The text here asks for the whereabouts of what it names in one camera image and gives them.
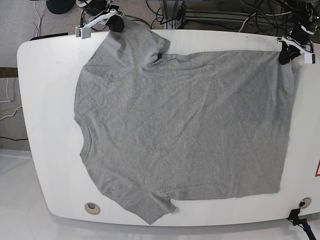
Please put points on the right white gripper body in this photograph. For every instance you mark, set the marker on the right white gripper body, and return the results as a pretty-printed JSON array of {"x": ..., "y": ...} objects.
[{"x": 83, "y": 31}]

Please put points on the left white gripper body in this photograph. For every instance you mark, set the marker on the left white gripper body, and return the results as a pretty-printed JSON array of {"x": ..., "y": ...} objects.
[{"x": 306, "y": 50}]

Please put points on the grey t-shirt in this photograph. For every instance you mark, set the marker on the grey t-shirt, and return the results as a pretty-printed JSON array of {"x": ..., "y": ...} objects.
[{"x": 159, "y": 127}]

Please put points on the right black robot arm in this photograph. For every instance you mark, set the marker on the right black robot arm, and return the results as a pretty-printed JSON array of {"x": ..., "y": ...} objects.
[{"x": 98, "y": 12}]

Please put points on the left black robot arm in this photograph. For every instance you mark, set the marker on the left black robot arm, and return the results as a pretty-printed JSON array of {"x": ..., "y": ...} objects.
[{"x": 306, "y": 14}]

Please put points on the dark round chair base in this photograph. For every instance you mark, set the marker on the dark round chair base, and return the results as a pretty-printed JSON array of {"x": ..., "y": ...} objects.
[{"x": 59, "y": 7}]

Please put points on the red warning triangle sticker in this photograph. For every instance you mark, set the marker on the red warning triangle sticker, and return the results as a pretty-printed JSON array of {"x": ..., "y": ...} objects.
[{"x": 317, "y": 173}]

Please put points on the aluminium extrusion frame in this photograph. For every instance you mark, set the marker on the aluminium extrusion frame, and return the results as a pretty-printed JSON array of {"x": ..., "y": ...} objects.
[{"x": 176, "y": 16}]

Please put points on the right table cable grommet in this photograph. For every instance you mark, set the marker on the right table cable grommet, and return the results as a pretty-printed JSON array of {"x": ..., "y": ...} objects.
[{"x": 305, "y": 202}]

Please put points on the table cable grommet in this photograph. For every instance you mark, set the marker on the table cable grommet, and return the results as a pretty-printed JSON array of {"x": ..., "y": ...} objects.
[
  {"x": 305, "y": 202},
  {"x": 92, "y": 208}
]

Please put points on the black clamp with cable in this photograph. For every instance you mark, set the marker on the black clamp with cable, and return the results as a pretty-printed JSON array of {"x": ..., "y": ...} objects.
[{"x": 301, "y": 222}]

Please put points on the left table cable grommet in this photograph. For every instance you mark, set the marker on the left table cable grommet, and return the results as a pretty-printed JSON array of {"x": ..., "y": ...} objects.
[{"x": 92, "y": 208}]

